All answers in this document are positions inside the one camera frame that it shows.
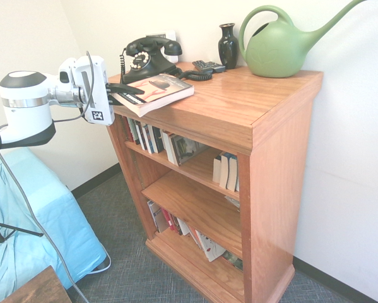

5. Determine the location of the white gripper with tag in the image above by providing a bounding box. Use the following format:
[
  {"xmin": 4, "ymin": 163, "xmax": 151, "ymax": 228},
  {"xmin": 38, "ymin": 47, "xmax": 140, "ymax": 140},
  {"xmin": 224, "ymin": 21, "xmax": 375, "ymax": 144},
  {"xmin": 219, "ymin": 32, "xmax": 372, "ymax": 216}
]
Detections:
[{"xmin": 71, "ymin": 56, "xmax": 145, "ymax": 127}]

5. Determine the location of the large paperback with hat cover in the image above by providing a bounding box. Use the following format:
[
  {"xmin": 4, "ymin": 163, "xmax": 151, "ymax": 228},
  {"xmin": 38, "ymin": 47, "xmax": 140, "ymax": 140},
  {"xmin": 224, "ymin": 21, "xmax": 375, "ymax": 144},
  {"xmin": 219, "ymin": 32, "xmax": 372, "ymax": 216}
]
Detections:
[{"xmin": 110, "ymin": 73, "xmax": 196, "ymax": 118}]

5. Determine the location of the white green spine book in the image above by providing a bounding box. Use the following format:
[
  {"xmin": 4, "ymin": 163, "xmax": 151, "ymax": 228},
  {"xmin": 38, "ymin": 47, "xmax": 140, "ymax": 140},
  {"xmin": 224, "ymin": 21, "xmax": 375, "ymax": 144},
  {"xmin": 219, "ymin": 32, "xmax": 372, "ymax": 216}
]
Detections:
[{"xmin": 127, "ymin": 117, "xmax": 141, "ymax": 146}]

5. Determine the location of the black rotary telephone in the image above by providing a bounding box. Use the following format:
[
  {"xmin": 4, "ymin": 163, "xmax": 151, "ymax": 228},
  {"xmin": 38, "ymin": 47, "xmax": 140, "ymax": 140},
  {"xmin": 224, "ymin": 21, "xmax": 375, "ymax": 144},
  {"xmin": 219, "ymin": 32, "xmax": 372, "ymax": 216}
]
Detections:
[
  {"xmin": 119, "ymin": 47, "xmax": 214, "ymax": 85},
  {"xmin": 119, "ymin": 35, "xmax": 184, "ymax": 85}
]

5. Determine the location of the black spine slim book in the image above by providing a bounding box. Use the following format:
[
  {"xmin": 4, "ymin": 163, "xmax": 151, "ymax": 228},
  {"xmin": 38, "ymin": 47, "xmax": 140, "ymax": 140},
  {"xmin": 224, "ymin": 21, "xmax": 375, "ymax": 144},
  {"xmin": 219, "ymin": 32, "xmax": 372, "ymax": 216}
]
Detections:
[{"xmin": 134, "ymin": 120, "xmax": 148, "ymax": 151}]

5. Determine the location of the blue white spine book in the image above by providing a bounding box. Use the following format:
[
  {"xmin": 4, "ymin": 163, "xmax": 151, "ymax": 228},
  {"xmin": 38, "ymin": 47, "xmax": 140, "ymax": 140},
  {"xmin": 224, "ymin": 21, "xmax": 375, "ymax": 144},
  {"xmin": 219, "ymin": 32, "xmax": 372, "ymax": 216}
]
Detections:
[{"xmin": 141, "ymin": 123, "xmax": 155, "ymax": 155}]

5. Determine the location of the black cover thick book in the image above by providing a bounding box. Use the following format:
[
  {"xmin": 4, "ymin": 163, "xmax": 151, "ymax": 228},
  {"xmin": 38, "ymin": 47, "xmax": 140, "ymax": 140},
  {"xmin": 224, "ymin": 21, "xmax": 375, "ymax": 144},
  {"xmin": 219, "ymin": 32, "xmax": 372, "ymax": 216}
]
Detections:
[{"xmin": 148, "ymin": 125, "xmax": 166, "ymax": 155}]

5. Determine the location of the book with white page edges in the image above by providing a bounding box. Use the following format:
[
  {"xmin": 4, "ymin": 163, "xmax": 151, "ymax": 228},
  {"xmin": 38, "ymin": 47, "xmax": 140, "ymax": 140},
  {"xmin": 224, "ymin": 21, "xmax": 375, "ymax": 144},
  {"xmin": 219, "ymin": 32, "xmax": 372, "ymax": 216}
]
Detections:
[{"xmin": 160, "ymin": 129, "xmax": 180, "ymax": 167}]

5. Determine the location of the photo cover leaning book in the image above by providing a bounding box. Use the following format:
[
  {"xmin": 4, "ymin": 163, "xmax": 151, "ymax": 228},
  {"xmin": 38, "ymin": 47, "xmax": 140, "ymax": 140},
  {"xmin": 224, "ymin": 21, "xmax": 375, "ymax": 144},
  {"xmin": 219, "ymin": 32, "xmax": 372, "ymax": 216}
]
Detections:
[{"xmin": 170, "ymin": 133, "xmax": 210, "ymax": 166}]

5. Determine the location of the black remote control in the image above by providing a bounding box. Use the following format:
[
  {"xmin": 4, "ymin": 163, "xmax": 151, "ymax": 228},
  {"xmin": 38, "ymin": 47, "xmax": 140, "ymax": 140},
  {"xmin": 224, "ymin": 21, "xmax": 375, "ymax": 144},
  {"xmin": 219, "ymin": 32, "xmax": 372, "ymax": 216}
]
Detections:
[
  {"xmin": 192, "ymin": 59, "xmax": 213, "ymax": 72},
  {"xmin": 207, "ymin": 61, "xmax": 227, "ymax": 74}
]

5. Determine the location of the oak wooden bookshelf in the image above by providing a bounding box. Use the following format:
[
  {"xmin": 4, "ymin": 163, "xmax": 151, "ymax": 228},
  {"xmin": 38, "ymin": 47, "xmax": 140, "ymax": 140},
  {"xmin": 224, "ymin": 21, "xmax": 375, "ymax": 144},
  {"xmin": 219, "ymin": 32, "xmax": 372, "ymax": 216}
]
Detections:
[{"xmin": 106, "ymin": 61, "xmax": 324, "ymax": 303}]

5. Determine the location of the black glossy vase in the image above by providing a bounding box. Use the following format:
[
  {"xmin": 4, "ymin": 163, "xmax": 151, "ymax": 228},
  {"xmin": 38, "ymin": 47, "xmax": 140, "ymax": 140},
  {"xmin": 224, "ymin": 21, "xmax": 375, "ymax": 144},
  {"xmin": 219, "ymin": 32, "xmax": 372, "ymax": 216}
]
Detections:
[{"xmin": 218, "ymin": 23, "xmax": 240, "ymax": 71}]

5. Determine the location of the short cream pages book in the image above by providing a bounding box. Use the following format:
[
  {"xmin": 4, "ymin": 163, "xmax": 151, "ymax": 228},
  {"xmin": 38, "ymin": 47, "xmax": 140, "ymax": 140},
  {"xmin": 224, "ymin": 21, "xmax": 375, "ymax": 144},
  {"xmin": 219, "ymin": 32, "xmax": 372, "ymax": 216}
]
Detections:
[{"xmin": 211, "ymin": 154, "xmax": 224, "ymax": 184}]

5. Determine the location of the grey cover paperback book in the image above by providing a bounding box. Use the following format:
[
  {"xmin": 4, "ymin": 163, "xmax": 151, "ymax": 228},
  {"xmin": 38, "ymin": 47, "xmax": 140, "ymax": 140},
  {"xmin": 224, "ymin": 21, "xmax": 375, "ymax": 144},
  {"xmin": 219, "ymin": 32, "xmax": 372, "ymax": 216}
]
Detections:
[{"xmin": 146, "ymin": 199, "xmax": 170, "ymax": 234}]

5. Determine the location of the blue cover cream pages book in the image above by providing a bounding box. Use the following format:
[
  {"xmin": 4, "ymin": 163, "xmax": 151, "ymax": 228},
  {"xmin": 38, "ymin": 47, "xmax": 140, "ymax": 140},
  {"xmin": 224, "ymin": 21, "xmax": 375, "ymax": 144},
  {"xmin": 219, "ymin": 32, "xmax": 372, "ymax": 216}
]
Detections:
[
  {"xmin": 226, "ymin": 154, "xmax": 240, "ymax": 193},
  {"xmin": 219, "ymin": 151, "xmax": 232, "ymax": 189}
]

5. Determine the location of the bright red spine book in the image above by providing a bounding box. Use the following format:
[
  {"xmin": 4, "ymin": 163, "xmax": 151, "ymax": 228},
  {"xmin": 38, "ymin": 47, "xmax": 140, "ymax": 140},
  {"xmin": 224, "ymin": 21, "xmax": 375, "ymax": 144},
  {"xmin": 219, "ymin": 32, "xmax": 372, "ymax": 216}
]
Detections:
[{"xmin": 160, "ymin": 208, "xmax": 176, "ymax": 233}]

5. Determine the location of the dark red black book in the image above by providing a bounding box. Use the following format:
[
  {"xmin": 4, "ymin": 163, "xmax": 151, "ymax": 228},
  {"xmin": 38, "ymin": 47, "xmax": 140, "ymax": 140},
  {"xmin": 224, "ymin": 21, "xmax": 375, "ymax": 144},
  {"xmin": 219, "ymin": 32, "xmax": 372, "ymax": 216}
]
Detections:
[{"xmin": 168, "ymin": 213, "xmax": 184, "ymax": 236}]

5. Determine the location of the light blue cloth cover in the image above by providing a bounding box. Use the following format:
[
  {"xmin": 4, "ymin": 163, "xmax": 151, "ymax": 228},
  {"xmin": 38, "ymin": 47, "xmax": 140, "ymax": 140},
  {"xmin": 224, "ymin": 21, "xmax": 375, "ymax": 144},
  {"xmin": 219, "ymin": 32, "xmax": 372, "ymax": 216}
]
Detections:
[{"xmin": 0, "ymin": 147, "xmax": 112, "ymax": 303}]

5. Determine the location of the plain white thin book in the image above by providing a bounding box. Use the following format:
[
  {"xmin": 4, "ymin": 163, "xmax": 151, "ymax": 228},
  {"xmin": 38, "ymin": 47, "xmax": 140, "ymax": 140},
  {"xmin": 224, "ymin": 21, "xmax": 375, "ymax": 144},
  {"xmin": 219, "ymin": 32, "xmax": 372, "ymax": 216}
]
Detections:
[{"xmin": 176, "ymin": 217, "xmax": 191, "ymax": 237}]

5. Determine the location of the flat lying pale booklet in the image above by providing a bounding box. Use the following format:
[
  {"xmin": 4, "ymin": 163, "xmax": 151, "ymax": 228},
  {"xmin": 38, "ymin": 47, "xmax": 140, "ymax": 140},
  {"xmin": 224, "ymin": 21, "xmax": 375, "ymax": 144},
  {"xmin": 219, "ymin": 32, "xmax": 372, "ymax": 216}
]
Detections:
[{"xmin": 223, "ymin": 195, "xmax": 241, "ymax": 213}]

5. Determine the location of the thin pale leaning book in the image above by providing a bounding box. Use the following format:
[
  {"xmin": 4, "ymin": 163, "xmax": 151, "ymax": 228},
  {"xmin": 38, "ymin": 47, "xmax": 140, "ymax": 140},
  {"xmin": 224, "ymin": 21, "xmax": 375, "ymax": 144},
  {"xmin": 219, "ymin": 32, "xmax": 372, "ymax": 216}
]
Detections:
[{"xmin": 187, "ymin": 225, "xmax": 204, "ymax": 251}]

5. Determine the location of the green plastic watering can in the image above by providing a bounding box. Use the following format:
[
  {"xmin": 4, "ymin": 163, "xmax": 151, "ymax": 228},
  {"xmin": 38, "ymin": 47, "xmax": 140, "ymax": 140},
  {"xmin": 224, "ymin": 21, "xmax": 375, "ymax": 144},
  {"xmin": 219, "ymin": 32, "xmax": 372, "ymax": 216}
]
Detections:
[{"xmin": 238, "ymin": 0, "xmax": 370, "ymax": 79}]

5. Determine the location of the white book with red marks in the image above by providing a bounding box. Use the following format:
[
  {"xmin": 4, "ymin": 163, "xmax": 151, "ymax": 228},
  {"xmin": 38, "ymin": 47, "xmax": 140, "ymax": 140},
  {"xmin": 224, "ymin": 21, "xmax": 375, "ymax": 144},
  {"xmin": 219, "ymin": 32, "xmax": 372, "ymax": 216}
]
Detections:
[{"xmin": 195, "ymin": 229, "xmax": 227, "ymax": 263}]

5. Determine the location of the dark green cover book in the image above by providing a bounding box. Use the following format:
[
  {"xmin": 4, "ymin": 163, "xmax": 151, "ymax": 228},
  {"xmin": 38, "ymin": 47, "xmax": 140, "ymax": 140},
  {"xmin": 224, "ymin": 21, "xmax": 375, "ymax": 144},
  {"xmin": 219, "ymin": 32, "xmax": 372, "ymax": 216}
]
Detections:
[{"xmin": 221, "ymin": 249, "xmax": 244, "ymax": 273}]

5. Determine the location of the small wooden table corner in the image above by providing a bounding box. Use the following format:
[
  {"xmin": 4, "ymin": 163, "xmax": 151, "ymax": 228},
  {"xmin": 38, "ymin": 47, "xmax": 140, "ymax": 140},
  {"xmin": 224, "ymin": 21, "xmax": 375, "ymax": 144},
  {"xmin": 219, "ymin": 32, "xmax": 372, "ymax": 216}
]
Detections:
[{"xmin": 0, "ymin": 265, "xmax": 73, "ymax": 303}]

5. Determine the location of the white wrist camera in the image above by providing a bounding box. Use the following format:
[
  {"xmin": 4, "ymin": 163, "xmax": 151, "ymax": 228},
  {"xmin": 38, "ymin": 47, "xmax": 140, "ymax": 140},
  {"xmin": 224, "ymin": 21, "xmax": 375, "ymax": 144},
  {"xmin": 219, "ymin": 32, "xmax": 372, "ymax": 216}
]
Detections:
[{"xmin": 57, "ymin": 57, "xmax": 80, "ymax": 85}]

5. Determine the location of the white wall plate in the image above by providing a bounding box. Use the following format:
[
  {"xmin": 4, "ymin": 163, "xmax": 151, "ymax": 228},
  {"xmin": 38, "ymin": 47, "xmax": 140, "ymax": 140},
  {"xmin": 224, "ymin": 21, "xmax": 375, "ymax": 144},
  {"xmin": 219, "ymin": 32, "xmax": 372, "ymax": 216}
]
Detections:
[{"xmin": 145, "ymin": 29, "xmax": 178, "ymax": 64}]

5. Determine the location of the thick grey cable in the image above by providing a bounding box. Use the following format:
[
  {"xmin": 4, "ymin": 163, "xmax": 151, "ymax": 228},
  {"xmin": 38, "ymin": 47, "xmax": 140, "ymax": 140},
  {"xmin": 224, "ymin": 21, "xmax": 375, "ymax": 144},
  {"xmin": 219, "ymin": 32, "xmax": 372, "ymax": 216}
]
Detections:
[{"xmin": 0, "ymin": 123, "xmax": 91, "ymax": 303}]

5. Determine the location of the white metal furniture frame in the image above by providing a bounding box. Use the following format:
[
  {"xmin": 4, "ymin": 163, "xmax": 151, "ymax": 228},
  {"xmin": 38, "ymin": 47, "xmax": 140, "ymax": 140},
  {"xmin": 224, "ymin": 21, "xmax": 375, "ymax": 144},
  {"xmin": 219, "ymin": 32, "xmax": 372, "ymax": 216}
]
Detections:
[{"xmin": 86, "ymin": 251, "xmax": 112, "ymax": 275}]

